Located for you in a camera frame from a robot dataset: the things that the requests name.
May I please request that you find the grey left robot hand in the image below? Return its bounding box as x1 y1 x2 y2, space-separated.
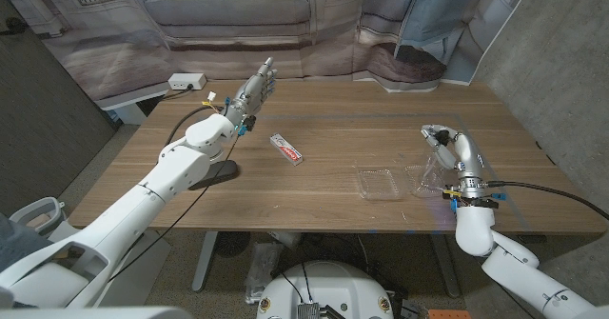
223 56 279 130

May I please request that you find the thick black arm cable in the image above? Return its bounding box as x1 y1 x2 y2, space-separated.
164 104 225 149
484 179 609 220

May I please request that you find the white red toothpaste box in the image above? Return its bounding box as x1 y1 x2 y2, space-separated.
269 132 305 167

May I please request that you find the black flat pad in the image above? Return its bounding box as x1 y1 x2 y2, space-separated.
187 159 241 191

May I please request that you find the clear plastic bag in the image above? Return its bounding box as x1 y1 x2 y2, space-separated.
245 241 285 305

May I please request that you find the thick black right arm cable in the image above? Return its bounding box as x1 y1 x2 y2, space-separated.
484 179 609 220

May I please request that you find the orange box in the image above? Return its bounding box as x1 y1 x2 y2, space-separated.
427 309 472 319

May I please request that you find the white plastic bin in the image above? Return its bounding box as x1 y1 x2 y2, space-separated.
8 196 67 237

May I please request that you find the clear dispenser bottle black pump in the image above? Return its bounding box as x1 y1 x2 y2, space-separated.
418 130 453 197

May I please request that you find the grey table leg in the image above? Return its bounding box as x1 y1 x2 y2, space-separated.
427 235 462 299

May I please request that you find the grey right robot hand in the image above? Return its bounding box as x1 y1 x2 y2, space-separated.
420 124 489 200

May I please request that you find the person in blue jeans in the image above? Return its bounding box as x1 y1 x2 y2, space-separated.
0 211 53 272

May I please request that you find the black round fan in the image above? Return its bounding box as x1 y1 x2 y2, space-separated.
213 231 251 257

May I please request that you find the white power strip box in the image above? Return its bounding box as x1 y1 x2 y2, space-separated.
167 72 208 91

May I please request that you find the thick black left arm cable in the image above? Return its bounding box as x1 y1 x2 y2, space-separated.
164 104 225 149

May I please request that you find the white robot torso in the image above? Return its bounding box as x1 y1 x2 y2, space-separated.
255 260 395 319

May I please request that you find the printed living room backdrop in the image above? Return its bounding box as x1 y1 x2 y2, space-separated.
0 0 539 110

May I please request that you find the clear plastic clamshell container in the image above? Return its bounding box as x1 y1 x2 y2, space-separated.
354 164 451 202

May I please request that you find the white shelf board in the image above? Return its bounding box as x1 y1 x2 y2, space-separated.
97 81 170 125

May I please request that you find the white table leg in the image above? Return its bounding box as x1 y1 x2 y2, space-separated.
191 230 219 293

